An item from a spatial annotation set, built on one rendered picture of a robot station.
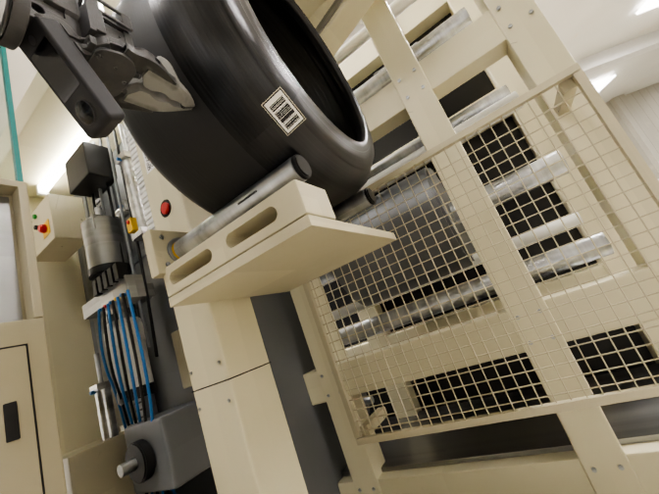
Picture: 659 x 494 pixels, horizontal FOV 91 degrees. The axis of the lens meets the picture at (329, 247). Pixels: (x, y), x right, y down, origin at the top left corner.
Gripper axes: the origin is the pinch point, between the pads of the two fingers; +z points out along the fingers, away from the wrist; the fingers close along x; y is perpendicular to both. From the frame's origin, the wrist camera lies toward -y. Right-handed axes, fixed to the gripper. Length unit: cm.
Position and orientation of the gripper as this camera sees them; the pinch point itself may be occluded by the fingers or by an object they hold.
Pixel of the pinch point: (186, 107)
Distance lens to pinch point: 56.9
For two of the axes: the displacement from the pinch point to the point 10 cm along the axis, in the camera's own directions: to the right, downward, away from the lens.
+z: 5.1, 0.4, 8.6
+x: -7.9, 4.1, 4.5
